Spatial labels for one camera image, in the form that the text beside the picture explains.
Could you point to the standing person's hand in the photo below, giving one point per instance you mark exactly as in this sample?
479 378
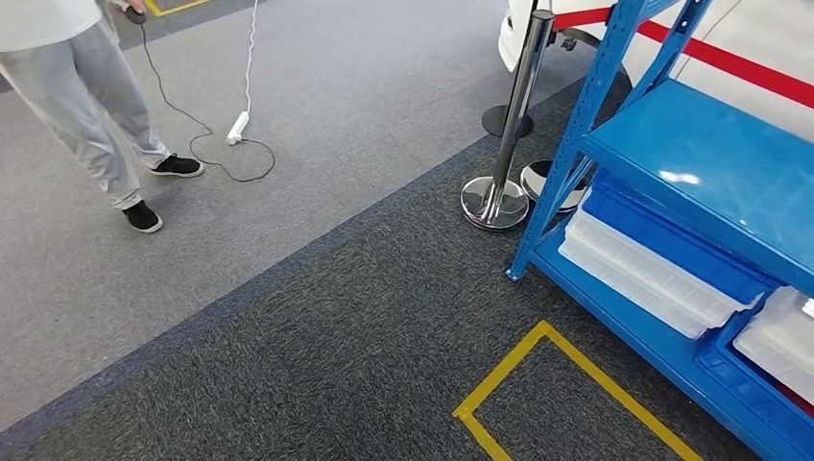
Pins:
132 3

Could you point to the black handheld controller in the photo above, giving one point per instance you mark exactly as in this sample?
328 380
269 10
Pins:
135 15

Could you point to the blue metal shelf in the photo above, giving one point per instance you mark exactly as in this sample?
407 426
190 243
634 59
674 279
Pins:
699 152

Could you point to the yellow floor tape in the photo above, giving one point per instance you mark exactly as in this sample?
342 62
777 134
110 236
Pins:
540 334
175 9

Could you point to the standing person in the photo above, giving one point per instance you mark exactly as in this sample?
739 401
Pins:
95 95

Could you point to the white power strip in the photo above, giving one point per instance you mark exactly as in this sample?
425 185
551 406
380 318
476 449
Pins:
238 127

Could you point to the black round stanchion base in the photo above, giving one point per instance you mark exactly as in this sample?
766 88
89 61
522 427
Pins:
493 121

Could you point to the white box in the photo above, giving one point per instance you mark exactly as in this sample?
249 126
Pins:
782 337
623 289
636 264

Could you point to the blue plastic bin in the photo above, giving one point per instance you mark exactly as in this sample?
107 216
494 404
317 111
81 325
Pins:
731 375
668 242

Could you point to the white panel with red stripe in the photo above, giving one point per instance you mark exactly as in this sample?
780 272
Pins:
750 38

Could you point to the red object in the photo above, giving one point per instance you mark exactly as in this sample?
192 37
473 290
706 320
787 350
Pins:
798 401

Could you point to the chrome stanchion post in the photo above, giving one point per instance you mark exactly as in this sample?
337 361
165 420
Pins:
518 102
540 175

